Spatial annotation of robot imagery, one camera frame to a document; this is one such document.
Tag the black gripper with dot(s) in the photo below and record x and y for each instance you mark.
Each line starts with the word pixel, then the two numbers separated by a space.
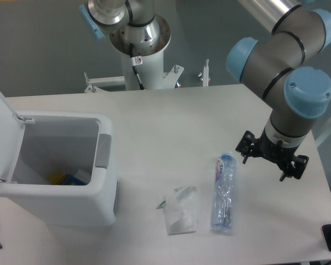
pixel 291 166

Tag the grey trash can push button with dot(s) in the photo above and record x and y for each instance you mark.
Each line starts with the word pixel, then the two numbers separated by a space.
pixel 102 156

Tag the white plastic trash can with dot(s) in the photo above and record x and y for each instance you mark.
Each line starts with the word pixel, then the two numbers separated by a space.
pixel 64 142

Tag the white trash can lid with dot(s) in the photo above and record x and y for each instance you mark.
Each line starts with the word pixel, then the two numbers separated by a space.
pixel 12 127

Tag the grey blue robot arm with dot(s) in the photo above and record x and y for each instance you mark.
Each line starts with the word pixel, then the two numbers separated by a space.
pixel 274 70

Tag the clear empty plastic bottle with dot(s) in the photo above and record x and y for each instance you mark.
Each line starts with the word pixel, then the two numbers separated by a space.
pixel 223 192

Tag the clear plastic bag with tissue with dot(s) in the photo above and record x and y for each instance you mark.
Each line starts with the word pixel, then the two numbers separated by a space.
pixel 180 210

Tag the white box in bin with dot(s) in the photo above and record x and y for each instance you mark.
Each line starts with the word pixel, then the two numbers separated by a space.
pixel 83 176

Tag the blue item in bin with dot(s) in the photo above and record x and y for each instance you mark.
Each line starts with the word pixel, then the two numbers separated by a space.
pixel 70 180

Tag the yellow item in bin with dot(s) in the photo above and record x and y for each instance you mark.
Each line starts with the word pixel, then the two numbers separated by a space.
pixel 57 178

